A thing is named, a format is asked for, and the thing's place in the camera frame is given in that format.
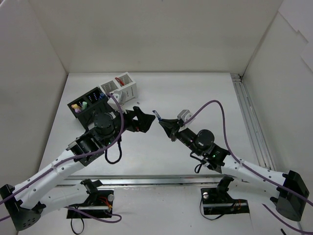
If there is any blue pen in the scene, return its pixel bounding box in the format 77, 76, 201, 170
153, 110, 162, 121

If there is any red pen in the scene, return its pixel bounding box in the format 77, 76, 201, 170
115, 77, 125, 86

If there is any green highlighter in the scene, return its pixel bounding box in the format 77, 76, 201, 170
81, 101, 88, 110

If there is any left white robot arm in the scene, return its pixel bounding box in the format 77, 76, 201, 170
0, 106, 155, 231

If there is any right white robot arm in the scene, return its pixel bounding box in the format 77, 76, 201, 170
159, 119, 310, 222

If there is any white slotted container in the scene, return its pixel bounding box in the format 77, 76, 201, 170
98, 72, 138, 102

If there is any black slotted container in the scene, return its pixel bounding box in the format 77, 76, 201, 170
67, 87, 113, 128

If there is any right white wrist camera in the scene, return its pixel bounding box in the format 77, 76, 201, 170
177, 109, 195, 131

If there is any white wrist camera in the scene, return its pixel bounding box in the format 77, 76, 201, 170
177, 109, 195, 131
107, 91, 126, 113

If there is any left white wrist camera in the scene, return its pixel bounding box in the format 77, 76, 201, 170
107, 91, 126, 113

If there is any aluminium front rail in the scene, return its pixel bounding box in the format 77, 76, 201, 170
58, 174, 222, 187

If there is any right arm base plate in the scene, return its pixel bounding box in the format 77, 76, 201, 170
200, 188, 250, 220

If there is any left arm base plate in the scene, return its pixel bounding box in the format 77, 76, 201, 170
70, 189, 114, 219

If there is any aluminium side rail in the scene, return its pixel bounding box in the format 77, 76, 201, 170
230, 73, 276, 170

